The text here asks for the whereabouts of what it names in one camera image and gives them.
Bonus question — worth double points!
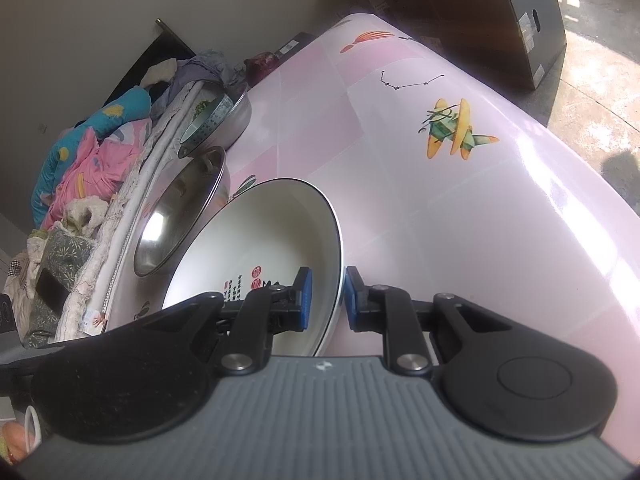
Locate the grey crumpled clothes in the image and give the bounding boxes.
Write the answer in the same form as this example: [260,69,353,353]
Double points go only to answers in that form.
[149,49,247,117]

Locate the pink and blue blanket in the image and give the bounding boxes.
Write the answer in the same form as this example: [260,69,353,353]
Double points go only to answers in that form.
[30,86,153,232]

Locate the shallow stainless steel bowl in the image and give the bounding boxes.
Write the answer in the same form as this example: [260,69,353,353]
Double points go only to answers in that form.
[132,146,231,278]

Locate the purple onion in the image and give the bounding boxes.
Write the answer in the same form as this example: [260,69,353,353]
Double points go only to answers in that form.
[244,52,279,84]

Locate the white quilted mattress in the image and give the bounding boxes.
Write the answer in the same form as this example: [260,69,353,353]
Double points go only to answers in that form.
[54,79,232,345]

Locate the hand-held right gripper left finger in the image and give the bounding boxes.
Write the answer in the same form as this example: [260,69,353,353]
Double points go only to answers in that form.
[147,266,315,378]

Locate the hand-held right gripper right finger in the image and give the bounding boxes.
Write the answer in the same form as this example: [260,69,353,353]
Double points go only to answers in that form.
[345,266,506,376]

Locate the grey patterned cushion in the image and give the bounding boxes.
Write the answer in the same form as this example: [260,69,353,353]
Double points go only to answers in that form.
[22,231,97,350]

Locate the large cardboard box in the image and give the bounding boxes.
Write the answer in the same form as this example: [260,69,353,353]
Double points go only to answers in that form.
[369,0,568,92]

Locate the dark printed flat box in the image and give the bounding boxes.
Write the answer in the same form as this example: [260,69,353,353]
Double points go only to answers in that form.
[271,31,315,62]

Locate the black bed headboard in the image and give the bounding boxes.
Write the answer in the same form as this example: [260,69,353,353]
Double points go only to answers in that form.
[106,17,197,107]

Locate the cream cloth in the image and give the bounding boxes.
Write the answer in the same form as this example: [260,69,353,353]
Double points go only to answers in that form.
[139,58,179,87]

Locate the white ceramic bowl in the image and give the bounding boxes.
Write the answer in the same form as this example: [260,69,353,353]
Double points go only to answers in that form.
[161,178,347,359]

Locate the pink printed tablecloth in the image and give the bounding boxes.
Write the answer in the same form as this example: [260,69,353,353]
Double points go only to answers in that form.
[101,11,640,361]

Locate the green ceramic bowl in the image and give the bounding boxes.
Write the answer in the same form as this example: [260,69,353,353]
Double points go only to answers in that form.
[177,91,236,157]

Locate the white fluffy cloth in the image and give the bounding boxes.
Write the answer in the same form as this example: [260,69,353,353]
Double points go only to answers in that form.
[64,196,109,237]

